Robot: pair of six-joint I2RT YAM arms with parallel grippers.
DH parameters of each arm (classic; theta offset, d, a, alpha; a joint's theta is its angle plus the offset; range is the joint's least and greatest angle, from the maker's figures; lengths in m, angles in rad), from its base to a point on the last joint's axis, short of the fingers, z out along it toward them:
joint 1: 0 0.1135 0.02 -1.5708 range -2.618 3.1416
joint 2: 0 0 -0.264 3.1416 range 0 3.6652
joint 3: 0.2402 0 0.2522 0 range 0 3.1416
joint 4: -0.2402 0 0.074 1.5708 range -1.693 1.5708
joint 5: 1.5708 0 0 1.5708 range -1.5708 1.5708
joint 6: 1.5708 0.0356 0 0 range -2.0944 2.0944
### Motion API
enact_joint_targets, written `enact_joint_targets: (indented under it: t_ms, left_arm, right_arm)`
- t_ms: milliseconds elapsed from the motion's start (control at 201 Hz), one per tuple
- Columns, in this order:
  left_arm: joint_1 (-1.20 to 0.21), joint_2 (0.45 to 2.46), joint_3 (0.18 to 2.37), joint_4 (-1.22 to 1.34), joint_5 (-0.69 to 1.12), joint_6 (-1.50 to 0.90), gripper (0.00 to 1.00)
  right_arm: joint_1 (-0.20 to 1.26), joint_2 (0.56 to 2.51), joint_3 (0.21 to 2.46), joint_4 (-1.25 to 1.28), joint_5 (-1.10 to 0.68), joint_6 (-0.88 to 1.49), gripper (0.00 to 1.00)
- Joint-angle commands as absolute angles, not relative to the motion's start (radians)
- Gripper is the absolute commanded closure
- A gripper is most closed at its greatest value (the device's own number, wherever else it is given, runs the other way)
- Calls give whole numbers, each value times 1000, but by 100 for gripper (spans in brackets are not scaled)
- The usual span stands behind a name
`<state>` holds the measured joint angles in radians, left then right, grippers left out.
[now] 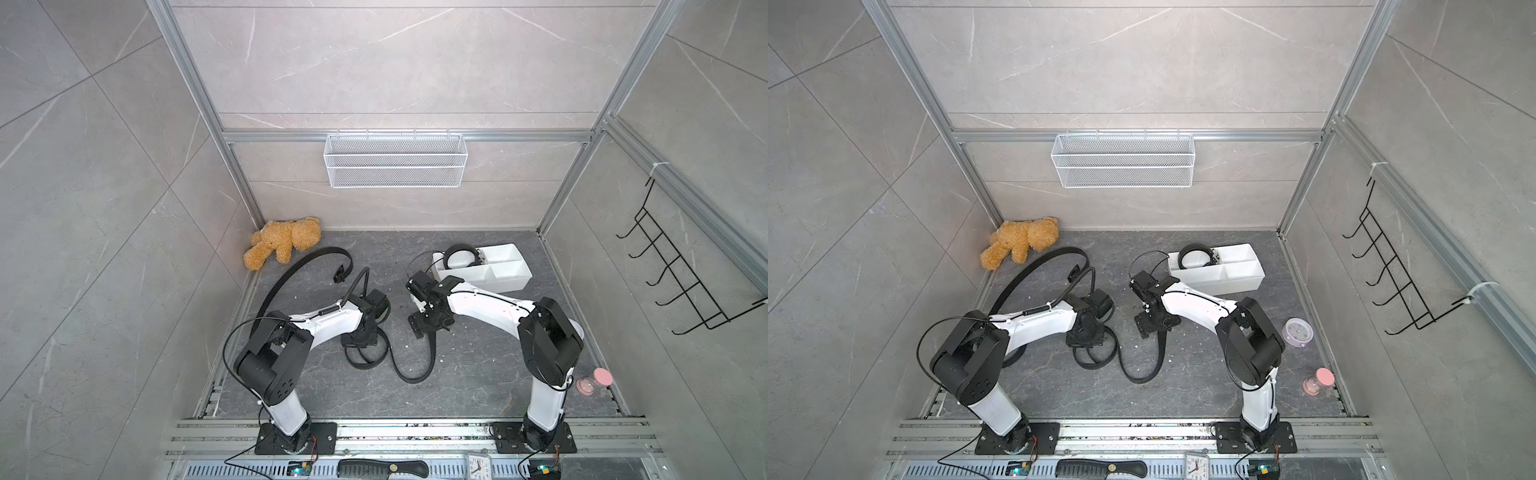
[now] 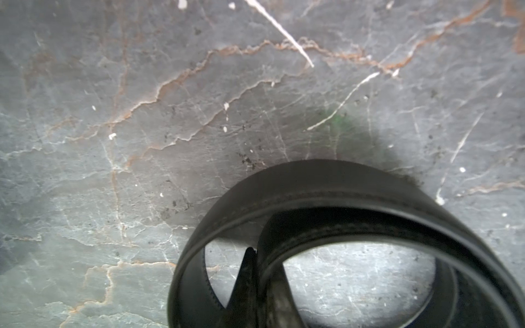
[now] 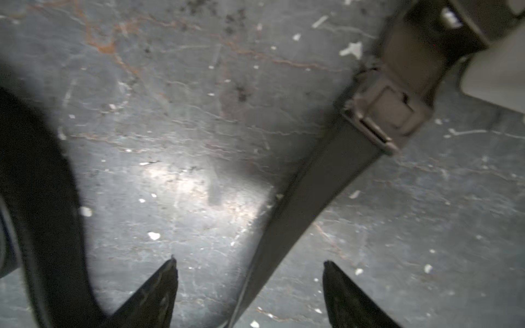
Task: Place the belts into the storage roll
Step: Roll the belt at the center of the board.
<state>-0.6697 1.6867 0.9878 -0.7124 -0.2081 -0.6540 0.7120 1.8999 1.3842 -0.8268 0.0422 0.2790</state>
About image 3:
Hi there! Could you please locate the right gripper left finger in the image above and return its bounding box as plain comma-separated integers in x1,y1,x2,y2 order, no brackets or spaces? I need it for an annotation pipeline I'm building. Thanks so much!
101,258,179,328

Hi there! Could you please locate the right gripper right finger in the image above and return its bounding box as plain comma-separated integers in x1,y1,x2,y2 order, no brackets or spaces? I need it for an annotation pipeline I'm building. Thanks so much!
323,260,400,328

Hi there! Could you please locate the black belt with dark buckle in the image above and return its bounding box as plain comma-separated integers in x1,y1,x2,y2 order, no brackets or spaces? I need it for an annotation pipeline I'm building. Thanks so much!
1,1,524,327

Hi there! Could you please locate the white compartment storage tray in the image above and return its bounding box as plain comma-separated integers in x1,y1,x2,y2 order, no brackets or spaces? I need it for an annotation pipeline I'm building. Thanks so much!
460,20,524,113

